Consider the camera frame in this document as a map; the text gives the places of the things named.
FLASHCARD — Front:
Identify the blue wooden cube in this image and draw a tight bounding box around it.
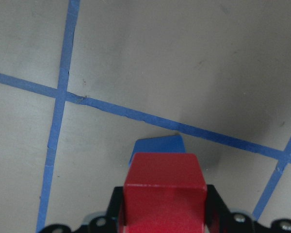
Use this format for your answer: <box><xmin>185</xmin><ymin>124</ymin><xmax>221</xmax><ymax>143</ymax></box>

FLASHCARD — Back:
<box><xmin>129</xmin><ymin>134</ymin><xmax>186</xmax><ymax>167</ymax></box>

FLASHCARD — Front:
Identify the red wooden cube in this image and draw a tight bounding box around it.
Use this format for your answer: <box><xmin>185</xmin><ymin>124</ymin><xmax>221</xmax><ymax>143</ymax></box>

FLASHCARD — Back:
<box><xmin>123</xmin><ymin>152</ymin><xmax>207</xmax><ymax>233</ymax></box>

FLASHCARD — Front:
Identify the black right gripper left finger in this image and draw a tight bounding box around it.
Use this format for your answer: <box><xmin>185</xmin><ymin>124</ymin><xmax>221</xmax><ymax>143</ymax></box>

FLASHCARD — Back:
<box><xmin>40</xmin><ymin>186</ymin><xmax>123</xmax><ymax>233</ymax></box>

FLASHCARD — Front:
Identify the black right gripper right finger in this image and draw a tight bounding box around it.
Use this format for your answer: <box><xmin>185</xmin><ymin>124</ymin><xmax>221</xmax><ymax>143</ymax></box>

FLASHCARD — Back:
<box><xmin>205</xmin><ymin>184</ymin><xmax>291</xmax><ymax>233</ymax></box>

